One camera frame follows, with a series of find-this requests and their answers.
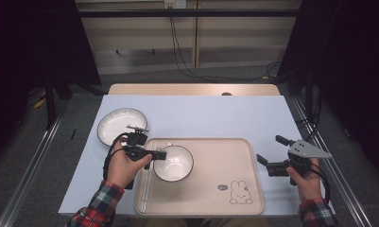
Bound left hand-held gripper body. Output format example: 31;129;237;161
123;125;155;163

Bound white wall socket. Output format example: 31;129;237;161
164;0;187;9

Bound yellow strip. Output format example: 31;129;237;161
33;91;48;110

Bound person's right hand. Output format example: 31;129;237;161
285;157;323;203

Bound black horizontal bar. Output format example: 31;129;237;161
77;9;304;18

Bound white plate with dark rim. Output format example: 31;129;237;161
96;107;148;148

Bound black curtain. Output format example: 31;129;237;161
0;0;102;98
278;0;379;179

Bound wooden post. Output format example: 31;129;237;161
192;0;200;69

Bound white bowl with dark rim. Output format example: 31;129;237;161
152;145;195;183

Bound black floor cable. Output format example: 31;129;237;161
171;15;283;82
168;7;218;84

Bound left hand-held gripper black cable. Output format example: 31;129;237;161
102;132;131;183

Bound hand-held gripper black cable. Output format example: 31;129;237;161
102;132;131;183
309;165;332;202

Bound person's left hand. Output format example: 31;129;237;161
106;138;153;189

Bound person's beige trousers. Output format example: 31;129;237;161
129;217;270;227

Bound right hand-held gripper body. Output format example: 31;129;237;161
267;139;334;187

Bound right hand-held gripper black cable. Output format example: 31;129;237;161
309;165;332;202

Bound light wooden table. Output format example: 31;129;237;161
107;82;282;96

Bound black metal stand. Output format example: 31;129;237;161
304;67;315;119
43;75;58;131

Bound aluminium floor rail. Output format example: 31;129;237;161
0;100;70;227
287;96;372;227

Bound beige tray with rabbit print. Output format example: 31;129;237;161
133;137;266;217

